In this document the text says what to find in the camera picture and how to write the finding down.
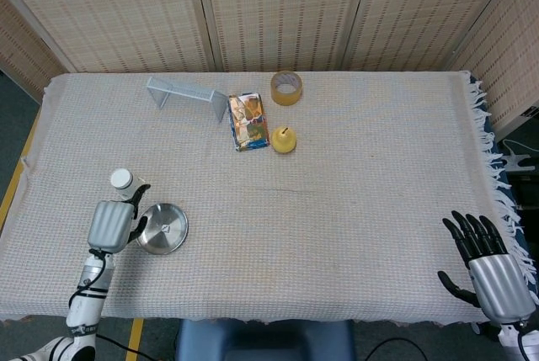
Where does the yellow pear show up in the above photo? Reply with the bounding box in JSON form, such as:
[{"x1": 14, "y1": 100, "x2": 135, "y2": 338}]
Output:
[{"x1": 270, "y1": 125, "x2": 299, "y2": 154}]

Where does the colourful printed snack box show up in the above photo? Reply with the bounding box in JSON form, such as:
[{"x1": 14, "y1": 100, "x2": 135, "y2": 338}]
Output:
[{"x1": 227, "y1": 91, "x2": 270, "y2": 153}]

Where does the round steel plate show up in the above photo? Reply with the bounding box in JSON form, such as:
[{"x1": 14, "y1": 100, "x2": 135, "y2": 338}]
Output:
[{"x1": 135, "y1": 203, "x2": 189, "y2": 256}]

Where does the blue padded robot base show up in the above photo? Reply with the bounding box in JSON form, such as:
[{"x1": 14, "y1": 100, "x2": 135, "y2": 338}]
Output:
[{"x1": 174, "y1": 318, "x2": 357, "y2": 361}]

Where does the white metal stand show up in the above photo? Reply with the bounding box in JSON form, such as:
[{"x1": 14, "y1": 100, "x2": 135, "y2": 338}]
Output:
[{"x1": 503, "y1": 140, "x2": 536, "y2": 173}]

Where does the black floor cable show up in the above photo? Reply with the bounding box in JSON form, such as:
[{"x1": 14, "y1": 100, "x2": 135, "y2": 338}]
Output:
[{"x1": 366, "y1": 337, "x2": 424, "y2": 361}]

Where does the beige woven tablecloth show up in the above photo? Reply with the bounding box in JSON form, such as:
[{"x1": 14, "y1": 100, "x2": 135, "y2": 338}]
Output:
[{"x1": 0, "y1": 70, "x2": 538, "y2": 326}]

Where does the brown packing tape roll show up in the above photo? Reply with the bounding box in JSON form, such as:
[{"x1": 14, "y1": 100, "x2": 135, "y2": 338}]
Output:
[{"x1": 269, "y1": 70, "x2": 304, "y2": 106}]

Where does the woven bamboo screen panel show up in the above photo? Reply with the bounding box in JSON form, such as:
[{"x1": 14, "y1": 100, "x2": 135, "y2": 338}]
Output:
[
  {"x1": 0, "y1": 0, "x2": 64, "y2": 104},
  {"x1": 341, "y1": 0, "x2": 523, "y2": 72},
  {"x1": 193, "y1": 0, "x2": 372, "y2": 72},
  {"x1": 0, "y1": 0, "x2": 216, "y2": 74},
  {"x1": 450, "y1": 0, "x2": 539, "y2": 135}
]

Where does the dark blue table cover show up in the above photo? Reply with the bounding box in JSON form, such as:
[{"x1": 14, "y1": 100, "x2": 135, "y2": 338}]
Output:
[{"x1": 469, "y1": 72, "x2": 532, "y2": 261}]

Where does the white wire mesh shelf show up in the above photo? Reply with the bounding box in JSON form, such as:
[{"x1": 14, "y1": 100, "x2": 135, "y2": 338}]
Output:
[{"x1": 146, "y1": 77, "x2": 228, "y2": 123}]

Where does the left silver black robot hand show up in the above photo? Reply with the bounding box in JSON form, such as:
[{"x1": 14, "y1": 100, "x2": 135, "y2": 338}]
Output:
[{"x1": 87, "y1": 183, "x2": 152, "y2": 254}]

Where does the small white-capped jar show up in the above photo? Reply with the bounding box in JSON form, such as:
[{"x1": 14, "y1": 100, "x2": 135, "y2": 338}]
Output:
[{"x1": 109, "y1": 168, "x2": 147, "y2": 202}]

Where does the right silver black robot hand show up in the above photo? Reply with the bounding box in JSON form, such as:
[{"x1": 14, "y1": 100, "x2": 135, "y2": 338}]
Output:
[{"x1": 436, "y1": 210, "x2": 536, "y2": 322}]

